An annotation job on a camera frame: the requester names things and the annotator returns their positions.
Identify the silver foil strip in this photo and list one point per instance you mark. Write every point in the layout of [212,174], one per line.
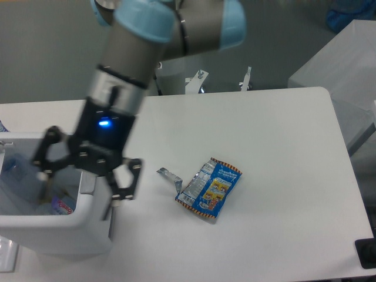
[172,178]

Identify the blue snack wrapper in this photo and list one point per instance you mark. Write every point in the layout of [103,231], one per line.
[207,191]

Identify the crushed clear plastic bottle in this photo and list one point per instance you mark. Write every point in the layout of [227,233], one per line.
[23,193]

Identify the white pedestal base frame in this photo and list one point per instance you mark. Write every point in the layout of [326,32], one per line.
[198,83]

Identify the blue patterned object at edge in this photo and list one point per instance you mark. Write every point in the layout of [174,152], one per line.
[3,128]

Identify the blue bag in background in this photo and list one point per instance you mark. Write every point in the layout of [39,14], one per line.
[342,13]

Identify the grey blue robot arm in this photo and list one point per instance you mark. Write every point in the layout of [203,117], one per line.
[142,34]

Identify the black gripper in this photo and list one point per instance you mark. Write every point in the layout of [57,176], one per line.
[100,141]

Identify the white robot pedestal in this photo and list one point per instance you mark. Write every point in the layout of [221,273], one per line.
[170,77]

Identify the white covered side table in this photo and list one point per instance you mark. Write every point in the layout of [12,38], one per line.
[346,68]

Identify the white trash can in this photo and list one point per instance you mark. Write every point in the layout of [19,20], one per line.
[85,231]

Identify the black clamp at table edge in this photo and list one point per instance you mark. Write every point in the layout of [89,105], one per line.
[366,252]

